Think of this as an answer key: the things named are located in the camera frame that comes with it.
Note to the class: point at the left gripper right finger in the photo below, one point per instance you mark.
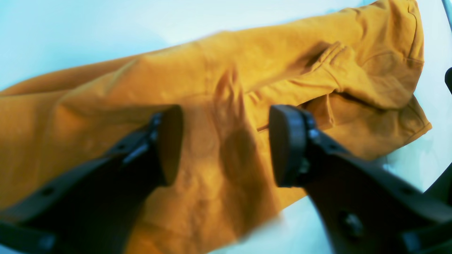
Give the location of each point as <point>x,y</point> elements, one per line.
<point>364,209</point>

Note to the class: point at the orange t-shirt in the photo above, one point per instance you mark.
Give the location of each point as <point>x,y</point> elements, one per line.
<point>356,70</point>

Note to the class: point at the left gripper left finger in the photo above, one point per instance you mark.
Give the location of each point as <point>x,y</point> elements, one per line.
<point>92,208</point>

